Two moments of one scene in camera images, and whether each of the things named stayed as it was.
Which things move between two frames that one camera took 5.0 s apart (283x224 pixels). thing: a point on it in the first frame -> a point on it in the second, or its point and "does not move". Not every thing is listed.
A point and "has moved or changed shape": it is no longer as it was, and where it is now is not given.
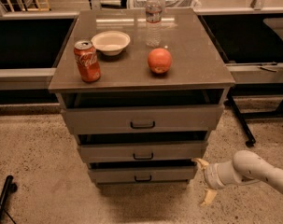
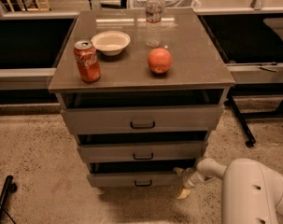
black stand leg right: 256,90 does not move
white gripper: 210,175 -> 191,178
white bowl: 111,42 does not move
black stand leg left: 9,188 does not move
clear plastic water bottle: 153,11 does not move
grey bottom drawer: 142,175 has moved or changed shape
